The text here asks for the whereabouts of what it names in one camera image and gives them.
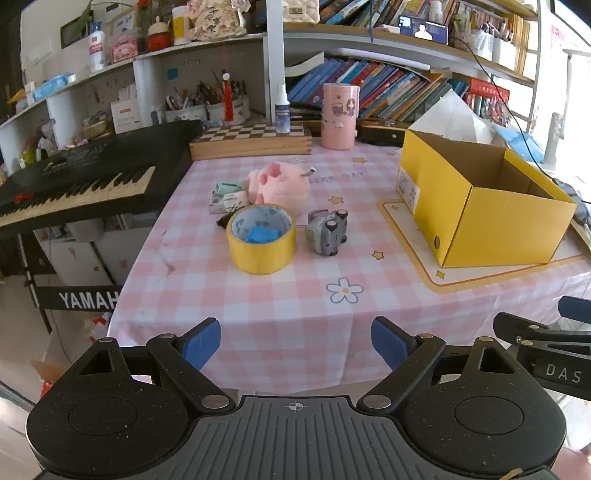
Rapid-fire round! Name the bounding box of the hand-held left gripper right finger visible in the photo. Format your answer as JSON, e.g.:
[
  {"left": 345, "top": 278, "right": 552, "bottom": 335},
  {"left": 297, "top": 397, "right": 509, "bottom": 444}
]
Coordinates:
[{"left": 356, "top": 316, "right": 525, "bottom": 414}]

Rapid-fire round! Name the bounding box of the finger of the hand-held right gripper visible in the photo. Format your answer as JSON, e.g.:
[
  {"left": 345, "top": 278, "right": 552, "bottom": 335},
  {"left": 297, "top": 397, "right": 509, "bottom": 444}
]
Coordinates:
[
  {"left": 493, "top": 312, "right": 591, "bottom": 345},
  {"left": 558, "top": 296, "right": 591, "bottom": 324}
]

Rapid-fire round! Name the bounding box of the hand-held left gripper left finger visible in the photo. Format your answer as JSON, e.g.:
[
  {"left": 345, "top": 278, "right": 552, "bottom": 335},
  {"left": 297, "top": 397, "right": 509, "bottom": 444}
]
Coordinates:
[{"left": 69, "top": 318, "right": 235, "bottom": 415}]

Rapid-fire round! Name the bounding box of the yellow tape roll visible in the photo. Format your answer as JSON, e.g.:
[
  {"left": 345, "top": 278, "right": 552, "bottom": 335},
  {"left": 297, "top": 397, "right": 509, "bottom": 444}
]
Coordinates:
[{"left": 225, "top": 203, "right": 297, "bottom": 276}]

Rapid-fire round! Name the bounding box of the yellow cardboard box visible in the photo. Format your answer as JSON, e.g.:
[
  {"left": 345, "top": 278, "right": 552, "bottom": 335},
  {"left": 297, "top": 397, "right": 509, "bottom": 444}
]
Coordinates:
[{"left": 396, "top": 129, "right": 579, "bottom": 268}]

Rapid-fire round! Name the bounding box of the small blue block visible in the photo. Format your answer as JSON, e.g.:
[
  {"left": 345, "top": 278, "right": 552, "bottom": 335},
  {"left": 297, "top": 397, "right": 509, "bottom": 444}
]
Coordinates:
[{"left": 245, "top": 226, "right": 280, "bottom": 244}]

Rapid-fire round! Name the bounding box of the grey toy car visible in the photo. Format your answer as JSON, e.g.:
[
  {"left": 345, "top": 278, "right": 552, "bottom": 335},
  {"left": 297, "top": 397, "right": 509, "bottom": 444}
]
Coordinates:
[{"left": 305, "top": 209, "right": 349, "bottom": 256}]

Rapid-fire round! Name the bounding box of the pink plush toy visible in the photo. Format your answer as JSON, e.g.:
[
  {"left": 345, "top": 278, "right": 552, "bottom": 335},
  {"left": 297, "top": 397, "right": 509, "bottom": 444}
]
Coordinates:
[{"left": 245, "top": 161, "right": 311, "bottom": 217}]

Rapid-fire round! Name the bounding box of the orange bordered desk mat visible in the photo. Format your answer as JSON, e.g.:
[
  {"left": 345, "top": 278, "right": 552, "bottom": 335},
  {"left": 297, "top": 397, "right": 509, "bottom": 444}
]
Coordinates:
[{"left": 379, "top": 198, "right": 591, "bottom": 294}]

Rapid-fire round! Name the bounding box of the white cabinet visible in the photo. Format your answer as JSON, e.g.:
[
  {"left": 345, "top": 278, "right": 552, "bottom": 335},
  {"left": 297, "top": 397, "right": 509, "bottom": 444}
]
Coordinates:
[{"left": 34, "top": 215, "right": 160, "bottom": 289}]

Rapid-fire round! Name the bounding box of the black keyboard stand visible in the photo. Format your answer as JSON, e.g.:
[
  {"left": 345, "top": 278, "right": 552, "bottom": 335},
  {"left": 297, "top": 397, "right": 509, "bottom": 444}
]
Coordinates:
[{"left": 18, "top": 231, "right": 123, "bottom": 334}]

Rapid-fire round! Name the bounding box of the brown cardboard piece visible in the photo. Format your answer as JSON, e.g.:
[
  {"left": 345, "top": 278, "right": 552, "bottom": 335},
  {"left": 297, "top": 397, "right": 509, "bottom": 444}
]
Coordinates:
[{"left": 30, "top": 360, "right": 70, "bottom": 398}]

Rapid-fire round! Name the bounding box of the blue folder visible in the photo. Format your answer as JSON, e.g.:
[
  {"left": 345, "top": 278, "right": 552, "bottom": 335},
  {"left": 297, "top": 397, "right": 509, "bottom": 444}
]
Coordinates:
[{"left": 496, "top": 124, "right": 546, "bottom": 162}]

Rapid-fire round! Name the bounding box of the wooden chessboard box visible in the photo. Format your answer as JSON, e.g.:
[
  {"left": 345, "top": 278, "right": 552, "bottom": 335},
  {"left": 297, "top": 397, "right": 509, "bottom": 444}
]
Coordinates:
[{"left": 189, "top": 122, "right": 312, "bottom": 161}]

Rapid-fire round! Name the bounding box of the dark case with gold trim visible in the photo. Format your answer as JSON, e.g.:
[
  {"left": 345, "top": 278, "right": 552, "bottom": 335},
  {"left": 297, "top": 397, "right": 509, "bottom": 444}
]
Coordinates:
[{"left": 358, "top": 117, "right": 407, "bottom": 147}]

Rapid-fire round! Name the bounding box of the black electronic keyboard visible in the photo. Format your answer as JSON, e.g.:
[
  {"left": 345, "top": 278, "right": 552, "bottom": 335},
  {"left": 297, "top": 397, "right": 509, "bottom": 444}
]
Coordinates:
[{"left": 0, "top": 120, "right": 204, "bottom": 238}]

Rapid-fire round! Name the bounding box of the white paper sheet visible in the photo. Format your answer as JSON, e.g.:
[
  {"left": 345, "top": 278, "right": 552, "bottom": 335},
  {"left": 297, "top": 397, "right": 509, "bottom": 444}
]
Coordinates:
[{"left": 409, "top": 89, "right": 497, "bottom": 146}]

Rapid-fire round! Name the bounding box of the pink cylinder cup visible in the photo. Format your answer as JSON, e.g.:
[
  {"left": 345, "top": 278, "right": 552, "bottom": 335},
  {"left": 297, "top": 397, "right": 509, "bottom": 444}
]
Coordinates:
[{"left": 321, "top": 83, "right": 360, "bottom": 150}]

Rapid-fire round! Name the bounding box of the red book set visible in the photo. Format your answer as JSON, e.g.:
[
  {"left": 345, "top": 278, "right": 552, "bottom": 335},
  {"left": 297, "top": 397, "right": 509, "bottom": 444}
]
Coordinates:
[{"left": 466, "top": 78, "right": 511, "bottom": 127}]

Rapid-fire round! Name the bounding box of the white pen holder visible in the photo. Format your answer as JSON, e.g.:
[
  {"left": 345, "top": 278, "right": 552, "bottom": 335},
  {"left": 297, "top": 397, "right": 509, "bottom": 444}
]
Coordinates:
[
  {"left": 165, "top": 104, "right": 206, "bottom": 123},
  {"left": 206, "top": 97, "right": 250, "bottom": 123}
]

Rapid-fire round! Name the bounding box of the white box with red label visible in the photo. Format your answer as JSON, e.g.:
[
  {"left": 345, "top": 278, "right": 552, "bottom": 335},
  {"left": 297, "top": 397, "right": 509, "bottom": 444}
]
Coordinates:
[{"left": 110, "top": 99, "right": 139, "bottom": 134}]

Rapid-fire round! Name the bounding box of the white spray bottle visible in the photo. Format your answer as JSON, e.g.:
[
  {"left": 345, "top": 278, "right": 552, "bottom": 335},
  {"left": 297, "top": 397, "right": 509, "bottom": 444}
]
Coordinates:
[{"left": 274, "top": 84, "right": 293, "bottom": 134}]

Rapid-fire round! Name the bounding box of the row of leaning books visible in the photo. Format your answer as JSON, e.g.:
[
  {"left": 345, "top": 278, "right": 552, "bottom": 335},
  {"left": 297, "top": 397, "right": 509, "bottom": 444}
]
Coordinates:
[{"left": 286, "top": 58, "right": 472, "bottom": 123}]

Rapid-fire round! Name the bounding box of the white storage cup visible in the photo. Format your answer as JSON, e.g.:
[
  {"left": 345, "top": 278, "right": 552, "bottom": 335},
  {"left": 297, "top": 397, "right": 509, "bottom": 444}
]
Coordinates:
[{"left": 492, "top": 36, "right": 518, "bottom": 68}]

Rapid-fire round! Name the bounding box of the blue wipes pack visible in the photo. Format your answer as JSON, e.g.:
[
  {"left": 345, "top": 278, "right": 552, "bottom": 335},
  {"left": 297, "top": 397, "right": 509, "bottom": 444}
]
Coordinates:
[{"left": 32, "top": 73, "right": 77, "bottom": 100}]

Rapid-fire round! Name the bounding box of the pink tissue pack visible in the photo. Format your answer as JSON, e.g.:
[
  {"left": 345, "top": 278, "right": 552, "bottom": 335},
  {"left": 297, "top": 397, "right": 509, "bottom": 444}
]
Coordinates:
[{"left": 109, "top": 37, "right": 139, "bottom": 63}]

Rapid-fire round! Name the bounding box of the white shelving unit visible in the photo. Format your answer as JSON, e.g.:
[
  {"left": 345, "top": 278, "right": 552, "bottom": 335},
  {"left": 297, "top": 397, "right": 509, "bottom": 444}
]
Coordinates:
[{"left": 0, "top": 0, "right": 283, "bottom": 162}]

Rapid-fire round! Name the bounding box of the red round doll jar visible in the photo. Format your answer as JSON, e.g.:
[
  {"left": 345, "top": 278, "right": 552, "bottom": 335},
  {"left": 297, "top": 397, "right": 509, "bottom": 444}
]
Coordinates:
[{"left": 148, "top": 16, "right": 174, "bottom": 52}]

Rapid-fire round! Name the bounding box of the white lotion bottle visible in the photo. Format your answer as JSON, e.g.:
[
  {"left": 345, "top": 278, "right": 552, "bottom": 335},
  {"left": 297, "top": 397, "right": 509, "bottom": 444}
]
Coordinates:
[{"left": 89, "top": 22, "right": 106, "bottom": 73}]

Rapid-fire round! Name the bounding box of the tablet with lit screen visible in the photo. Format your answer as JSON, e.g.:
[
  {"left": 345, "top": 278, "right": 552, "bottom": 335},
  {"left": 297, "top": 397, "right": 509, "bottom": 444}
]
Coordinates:
[{"left": 398, "top": 15, "right": 448, "bottom": 44}]

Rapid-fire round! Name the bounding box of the white and yellow canister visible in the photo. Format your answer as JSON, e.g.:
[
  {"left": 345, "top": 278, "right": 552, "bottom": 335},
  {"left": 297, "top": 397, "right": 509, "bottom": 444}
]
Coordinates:
[{"left": 172, "top": 6, "right": 192, "bottom": 45}]

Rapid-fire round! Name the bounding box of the row of shelf books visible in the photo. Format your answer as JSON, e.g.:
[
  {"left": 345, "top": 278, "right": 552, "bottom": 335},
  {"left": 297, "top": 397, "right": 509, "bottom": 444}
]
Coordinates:
[{"left": 318, "top": 0, "right": 539, "bottom": 34}]

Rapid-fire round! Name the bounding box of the white quilted bag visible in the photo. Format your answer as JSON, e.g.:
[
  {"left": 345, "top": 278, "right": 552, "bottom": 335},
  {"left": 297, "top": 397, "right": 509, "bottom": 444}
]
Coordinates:
[{"left": 281, "top": 0, "right": 320, "bottom": 23}]

